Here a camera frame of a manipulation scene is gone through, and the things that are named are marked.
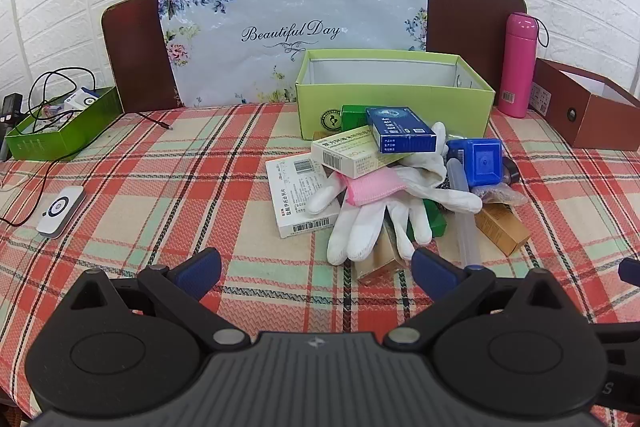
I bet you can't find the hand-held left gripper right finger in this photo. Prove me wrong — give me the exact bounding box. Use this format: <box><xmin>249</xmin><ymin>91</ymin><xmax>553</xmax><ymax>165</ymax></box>
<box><xmin>385</xmin><ymin>247</ymin><xmax>576</xmax><ymax>350</ymax></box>

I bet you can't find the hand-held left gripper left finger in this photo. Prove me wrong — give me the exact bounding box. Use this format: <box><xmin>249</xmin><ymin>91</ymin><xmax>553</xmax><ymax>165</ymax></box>
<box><xmin>66</xmin><ymin>247</ymin><xmax>251</xmax><ymax>351</ymax></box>

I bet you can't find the tan small box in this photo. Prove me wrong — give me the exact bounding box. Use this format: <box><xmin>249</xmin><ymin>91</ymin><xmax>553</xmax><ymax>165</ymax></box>
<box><xmin>356</xmin><ymin>223</ymin><xmax>417</xmax><ymax>282</ymax></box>

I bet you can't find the clear plastic cup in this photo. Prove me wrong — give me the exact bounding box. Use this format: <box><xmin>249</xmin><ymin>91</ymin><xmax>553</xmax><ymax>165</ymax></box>
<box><xmin>446</xmin><ymin>158</ymin><xmax>485</xmax><ymax>269</ymax></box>

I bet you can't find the gold brown box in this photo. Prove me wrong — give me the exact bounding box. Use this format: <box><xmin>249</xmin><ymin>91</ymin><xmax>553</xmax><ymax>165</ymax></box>
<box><xmin>473</xmin><ymin>201</ymin><xmax>532</xmax><ymax>258</ymax></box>

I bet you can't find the white medicine box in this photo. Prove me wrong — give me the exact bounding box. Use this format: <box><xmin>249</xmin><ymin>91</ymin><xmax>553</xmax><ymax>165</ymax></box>
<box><xmin>265</xmin><ymin>156</ymin><xmax>338</xmax><ymax>239</ymax></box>

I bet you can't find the blue plastic box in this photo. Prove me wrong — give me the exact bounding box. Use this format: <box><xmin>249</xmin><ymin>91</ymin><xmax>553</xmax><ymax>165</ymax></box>
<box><xmin>446</xmin><ymin>138</ymin><xmax>504</xmax><ymax>188</ymax></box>

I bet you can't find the black tape roll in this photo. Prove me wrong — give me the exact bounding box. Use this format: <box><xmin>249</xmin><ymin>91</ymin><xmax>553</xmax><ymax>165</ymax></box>
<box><xmin>501</xmin><ymin>156</ymin><xmax>522</xmax><ymax>186</ymax></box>

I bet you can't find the dark green small box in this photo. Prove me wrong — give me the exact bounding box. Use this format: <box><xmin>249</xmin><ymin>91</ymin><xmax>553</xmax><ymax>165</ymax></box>
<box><xmin>341</xmin><ymin>104</ymin><xmax>372</xmax><ymax>131</ymax></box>

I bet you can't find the light green cardboard box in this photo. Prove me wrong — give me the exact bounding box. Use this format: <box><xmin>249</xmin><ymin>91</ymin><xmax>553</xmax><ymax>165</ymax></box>
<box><xmin>294</xmin><ymin>49</ymin><xmax>497</xmax><ymax>141</ymax></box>

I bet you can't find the flat green box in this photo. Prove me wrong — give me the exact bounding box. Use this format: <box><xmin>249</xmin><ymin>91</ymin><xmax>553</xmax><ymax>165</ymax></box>
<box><xmin>406</xmin><ymin>198</ymin><xmax>449</xmax><ymax>241</ymax></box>

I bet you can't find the white glove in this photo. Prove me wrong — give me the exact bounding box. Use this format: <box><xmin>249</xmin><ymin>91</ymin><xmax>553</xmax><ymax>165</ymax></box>
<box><xmin>306</xmin><ymin>182</ymin><xmax>435</xmax><ymax>266</ymax></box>
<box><xmin>387</xmin><ymin>122</ymin><xmax>484</xmax><ymax>214</ymax></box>

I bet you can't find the plaid tablecloth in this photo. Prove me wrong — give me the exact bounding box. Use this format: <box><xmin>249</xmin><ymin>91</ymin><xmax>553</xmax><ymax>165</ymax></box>
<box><xmin>0</xmin><ymin>99</ymin><xmax>640</xmax><ymax>427</ymax></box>

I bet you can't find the pink knitted cloth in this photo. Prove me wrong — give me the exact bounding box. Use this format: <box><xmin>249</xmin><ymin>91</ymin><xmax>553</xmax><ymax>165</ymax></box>
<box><xmin>334</xmin><ymin>168</ymin><xmax>407</xmax><ymax>208</ymax></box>

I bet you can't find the yellow-green medicine box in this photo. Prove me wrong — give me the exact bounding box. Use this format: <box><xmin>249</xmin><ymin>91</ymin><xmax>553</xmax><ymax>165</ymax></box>
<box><xmin>310</xmin><ymin>126</ymin><xmax>403</xmax><ymax>174</ymax></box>

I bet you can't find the blue medicine box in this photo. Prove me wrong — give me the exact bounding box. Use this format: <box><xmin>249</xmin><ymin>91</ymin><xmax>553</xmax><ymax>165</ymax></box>
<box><xmin>365</xmin><ymin>106</ymin><xmax>437</xmax><ymax>154</ymax></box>

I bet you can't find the white charger device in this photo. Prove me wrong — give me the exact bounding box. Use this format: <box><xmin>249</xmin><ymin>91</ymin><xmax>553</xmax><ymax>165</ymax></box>
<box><xmin>36</xmin><ymin>185</ymin><xmax>86</xmax><ymax>239</ymax></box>

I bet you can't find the brown cardboard box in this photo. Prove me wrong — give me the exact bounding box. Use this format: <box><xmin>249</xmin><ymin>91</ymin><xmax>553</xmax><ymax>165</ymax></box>
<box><xmin>530</xmin><ymin>58</ymin><xmax>640</xmax><ymax>151</ymax></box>

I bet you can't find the green box lid tray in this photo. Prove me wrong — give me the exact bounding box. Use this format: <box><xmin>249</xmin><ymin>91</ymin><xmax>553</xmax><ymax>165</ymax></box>
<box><xmin>4</xmin><ymin>85</ymin><xmax>124</xmax><ymax>162</ymax></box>

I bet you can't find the floral plastic bag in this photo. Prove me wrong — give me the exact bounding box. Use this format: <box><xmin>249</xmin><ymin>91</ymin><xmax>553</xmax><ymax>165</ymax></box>
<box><xmin>157</xmin><ymin>0</ymin><xmax>431</xmax><ymax>108</ymax></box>

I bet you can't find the small white blue box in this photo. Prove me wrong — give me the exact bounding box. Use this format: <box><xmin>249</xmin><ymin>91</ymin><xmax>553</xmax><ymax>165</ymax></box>
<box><xmin>64</xmin><ymin>87</ymin><xmax>104</xmax><ymax>111</ymax></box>

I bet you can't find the pink thermos bottle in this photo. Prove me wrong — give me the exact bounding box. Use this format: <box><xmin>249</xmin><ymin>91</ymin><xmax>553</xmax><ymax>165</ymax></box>
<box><xmin>496</xmin><ymin>12</ymin><xmax>548</xmax><ymax>118</ymax></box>

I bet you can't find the brown wooden board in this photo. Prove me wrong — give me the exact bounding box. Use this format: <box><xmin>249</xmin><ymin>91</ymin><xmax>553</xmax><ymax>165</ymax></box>
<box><xmin>101</xmin><ymin>0</ymin><xmax>529</xmax><ymax>114</ymax></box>

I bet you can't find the black device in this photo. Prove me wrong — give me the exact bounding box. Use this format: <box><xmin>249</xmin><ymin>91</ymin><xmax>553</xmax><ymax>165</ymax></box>
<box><xmin>0</xmin><ymin>93</ymin><xmax>25</xmax><ymax>160</ymax></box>

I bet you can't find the black cable with plug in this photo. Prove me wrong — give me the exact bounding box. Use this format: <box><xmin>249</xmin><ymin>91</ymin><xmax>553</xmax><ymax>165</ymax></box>
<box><xmin>29</xmin><ymin>69</ymin><xmax>174</xmax><ymax>131</ymax></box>

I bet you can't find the thin black cable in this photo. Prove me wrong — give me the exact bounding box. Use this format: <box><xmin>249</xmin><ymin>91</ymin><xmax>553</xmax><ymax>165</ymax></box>
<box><xmin>0</xmin><ymin>157</ymin><xmax>51</xmax><ymax>228</ymax></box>

